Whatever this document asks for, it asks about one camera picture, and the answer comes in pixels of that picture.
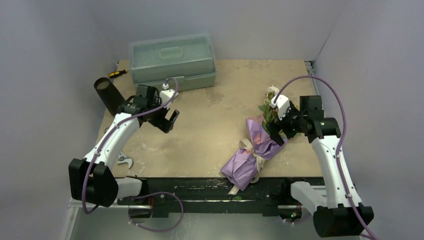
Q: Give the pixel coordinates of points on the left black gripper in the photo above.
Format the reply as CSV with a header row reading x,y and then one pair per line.
x,y
163,123

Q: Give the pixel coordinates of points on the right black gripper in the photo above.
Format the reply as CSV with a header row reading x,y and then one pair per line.
x,y
286,125

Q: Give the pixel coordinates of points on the beige printed ribbon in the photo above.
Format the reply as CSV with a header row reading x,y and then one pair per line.
x,y
243,167

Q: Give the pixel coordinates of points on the purple wrapping paper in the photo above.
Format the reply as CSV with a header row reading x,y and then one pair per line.
x,y
260,139

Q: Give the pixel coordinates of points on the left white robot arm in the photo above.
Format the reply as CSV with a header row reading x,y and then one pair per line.
x,y
91,178

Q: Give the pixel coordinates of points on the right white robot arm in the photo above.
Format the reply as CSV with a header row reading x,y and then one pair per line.
x,y
338,212

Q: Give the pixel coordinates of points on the black cylindrical vase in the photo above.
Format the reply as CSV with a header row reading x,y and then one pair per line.
x,y
109,94

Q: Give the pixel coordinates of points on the silver adjustable wrench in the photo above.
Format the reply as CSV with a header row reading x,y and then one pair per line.
x,y
124,159

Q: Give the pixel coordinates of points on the green plastic toolbox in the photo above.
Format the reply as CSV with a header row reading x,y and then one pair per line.
x,y
190,59

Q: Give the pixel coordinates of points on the yellow black screwdriver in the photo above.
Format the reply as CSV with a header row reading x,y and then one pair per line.
x,y
117,74

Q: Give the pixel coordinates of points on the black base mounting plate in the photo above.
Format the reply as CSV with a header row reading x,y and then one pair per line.
x,y
269,196

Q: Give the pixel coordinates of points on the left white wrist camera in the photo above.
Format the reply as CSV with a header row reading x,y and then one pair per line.
x,y
167,96

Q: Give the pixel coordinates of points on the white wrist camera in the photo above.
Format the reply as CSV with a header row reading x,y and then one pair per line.
x,y
167,96
281,104

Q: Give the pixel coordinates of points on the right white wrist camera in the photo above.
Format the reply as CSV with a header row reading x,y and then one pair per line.
x,y
281,104

